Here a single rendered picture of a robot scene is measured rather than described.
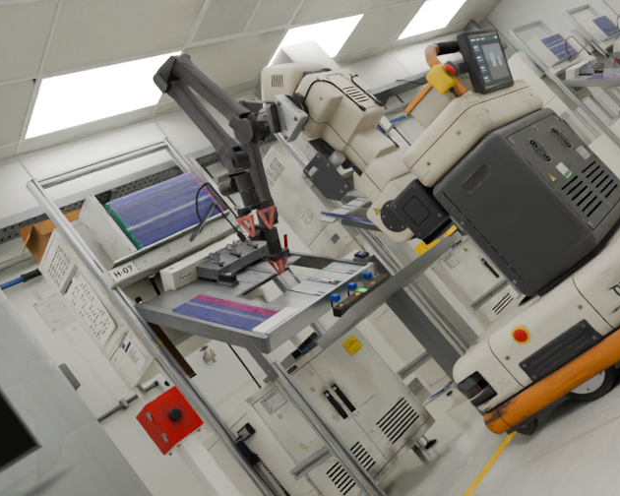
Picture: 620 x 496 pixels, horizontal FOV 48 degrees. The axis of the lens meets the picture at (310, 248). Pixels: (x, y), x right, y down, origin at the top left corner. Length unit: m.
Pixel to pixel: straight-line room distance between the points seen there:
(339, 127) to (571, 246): 0.83
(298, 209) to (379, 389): 1.46
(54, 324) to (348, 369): 2.12
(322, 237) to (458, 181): 2.22
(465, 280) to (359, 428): 1.20
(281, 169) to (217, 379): 1.45
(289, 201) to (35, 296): 1.65
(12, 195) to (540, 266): 3.77
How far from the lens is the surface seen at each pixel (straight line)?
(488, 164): 1.84
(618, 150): 6.93
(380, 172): 2.16
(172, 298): 2.90
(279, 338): 2.45
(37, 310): 4.49
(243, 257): 3.04
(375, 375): 3.01
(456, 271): 3.71
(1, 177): 5.02
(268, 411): 2.66
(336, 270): 2.89
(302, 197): 4.02
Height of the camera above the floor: 0.45
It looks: 10 degrees up
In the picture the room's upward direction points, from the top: 40 degrees counter-clockwise
